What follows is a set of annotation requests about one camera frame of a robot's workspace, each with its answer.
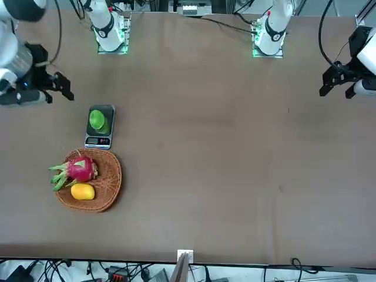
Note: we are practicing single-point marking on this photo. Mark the silver aluminium post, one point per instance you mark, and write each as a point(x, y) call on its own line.
point(180, 270)

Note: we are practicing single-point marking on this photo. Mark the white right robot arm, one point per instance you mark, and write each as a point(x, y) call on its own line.
point(105, 29)

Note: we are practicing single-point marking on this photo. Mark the yellow mango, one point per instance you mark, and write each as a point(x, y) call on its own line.
point(83, 191)

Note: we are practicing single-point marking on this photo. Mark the white electronic kitchen scale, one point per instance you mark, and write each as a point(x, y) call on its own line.
point(98, 142)

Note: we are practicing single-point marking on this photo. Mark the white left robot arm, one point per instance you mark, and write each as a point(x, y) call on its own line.
point(273, 32)

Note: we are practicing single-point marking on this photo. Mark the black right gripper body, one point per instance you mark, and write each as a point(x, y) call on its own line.
point(36, 55)

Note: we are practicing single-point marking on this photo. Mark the wrist grey cylinder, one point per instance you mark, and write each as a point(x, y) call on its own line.
point(365, 87)
point(20, 98)

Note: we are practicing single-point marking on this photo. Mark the black power brick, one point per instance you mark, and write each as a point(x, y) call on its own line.
point(19, 274)

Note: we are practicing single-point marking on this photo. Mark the red and black power strip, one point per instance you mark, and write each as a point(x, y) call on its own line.
point(117, 274)

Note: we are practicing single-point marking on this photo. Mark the right wrist grey cylinder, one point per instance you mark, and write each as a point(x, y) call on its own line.
point(20, 98)

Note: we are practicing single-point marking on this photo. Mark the silver rod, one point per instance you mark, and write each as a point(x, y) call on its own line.
point(323, 278)

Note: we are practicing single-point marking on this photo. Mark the white post bracket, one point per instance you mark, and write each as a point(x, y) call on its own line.
point(189, 254)

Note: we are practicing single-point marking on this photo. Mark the silver aluminium profile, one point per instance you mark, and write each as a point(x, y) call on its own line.
point(362, 14)

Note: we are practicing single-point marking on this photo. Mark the brown wicker basket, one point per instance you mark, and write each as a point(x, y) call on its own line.
point(108, 182)

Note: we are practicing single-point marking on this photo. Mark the left wrist grey cylinder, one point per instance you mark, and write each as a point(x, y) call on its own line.
point(365, 87)

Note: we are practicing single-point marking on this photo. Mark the green apple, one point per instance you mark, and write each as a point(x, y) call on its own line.
point(96, 119)

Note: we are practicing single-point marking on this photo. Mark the pink dragon fruit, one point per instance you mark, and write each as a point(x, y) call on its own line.
point(80, 170)

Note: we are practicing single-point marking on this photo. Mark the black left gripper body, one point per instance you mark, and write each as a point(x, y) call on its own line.
point(357, 41)

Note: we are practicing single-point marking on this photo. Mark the grey box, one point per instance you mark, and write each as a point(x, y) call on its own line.
point(189, 9)

